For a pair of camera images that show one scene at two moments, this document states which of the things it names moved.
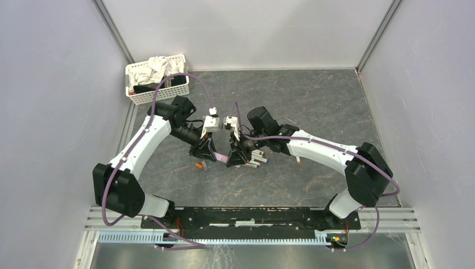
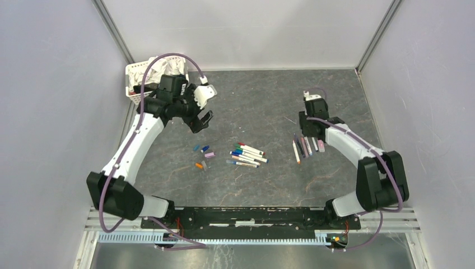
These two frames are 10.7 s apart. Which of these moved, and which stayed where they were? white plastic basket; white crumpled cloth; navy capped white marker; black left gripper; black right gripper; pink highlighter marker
Moved: black right gripper; black left gripper; pink highlighter marker; navy capped white marker
Stayed: white plastic basket; white crumpled cloth
